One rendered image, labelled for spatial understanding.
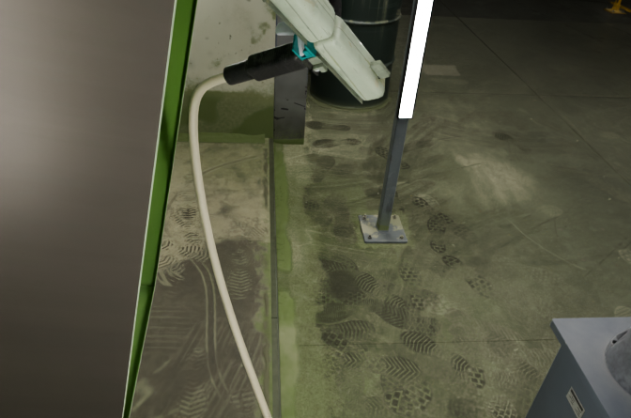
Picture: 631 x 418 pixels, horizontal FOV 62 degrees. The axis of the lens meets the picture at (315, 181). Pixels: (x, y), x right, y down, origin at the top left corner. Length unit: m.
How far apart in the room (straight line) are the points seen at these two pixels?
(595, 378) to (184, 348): 1.26
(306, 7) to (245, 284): 1.58
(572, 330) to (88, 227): 1.06
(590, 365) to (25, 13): 1.17
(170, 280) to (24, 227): 1.52
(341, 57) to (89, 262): 0.40
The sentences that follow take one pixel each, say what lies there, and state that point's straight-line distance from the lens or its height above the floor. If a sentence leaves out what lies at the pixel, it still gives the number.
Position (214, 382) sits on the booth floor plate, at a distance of 1.82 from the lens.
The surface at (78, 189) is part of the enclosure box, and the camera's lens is 0.61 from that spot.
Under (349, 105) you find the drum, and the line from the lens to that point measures 3.53.
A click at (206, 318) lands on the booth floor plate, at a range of 1.99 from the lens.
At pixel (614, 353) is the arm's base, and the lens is 1.29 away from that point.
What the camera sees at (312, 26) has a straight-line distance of 0.67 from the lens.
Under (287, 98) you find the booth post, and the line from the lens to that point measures 2.94.
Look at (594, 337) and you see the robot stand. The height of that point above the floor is 0.64.
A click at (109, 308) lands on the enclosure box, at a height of 1.02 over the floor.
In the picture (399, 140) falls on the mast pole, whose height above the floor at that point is 0.50.
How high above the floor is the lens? 1.53
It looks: 34 degrees down
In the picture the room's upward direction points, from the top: 4 degrees clockwise
